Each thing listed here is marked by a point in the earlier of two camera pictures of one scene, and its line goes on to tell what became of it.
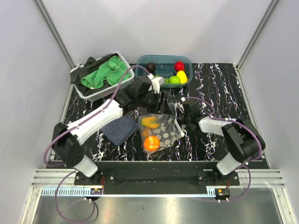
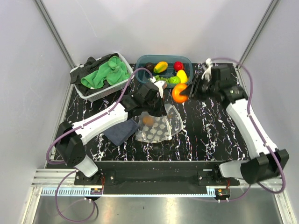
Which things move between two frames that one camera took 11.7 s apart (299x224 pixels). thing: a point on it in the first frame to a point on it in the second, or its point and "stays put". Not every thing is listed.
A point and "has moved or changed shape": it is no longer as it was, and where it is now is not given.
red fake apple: (179, 66) stays put
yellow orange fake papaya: (151, 122) to (160, 66)
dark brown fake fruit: (151, 66) stays put
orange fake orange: (152, 143) to (177, 89)
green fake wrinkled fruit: (174, 79) stays put
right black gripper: (178, 111) to (192, 88)
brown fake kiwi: (145, 132) to (148, 120)
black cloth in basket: (91, 65) stays put
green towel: (112, 73) stays put
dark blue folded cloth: (120, 130) stays put
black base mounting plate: (157, 177) stays put
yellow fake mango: (182, 76) stays put
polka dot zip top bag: (160, 131) has moved or changed shape
